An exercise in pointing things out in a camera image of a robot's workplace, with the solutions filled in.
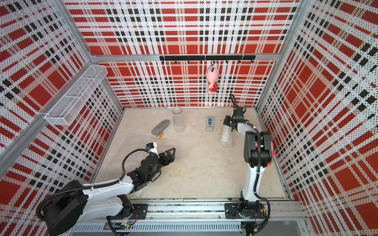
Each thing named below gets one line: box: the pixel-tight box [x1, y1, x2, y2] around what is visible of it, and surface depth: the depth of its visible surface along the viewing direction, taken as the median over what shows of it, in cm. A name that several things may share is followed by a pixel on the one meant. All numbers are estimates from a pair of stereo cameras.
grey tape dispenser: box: [205, 115, 215, 133], surface depth 110 cm
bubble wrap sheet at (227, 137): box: [220, 124, 233, 148], surface depth 98 cm
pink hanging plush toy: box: [205, 61, 220, 95], surface depth 95 cm
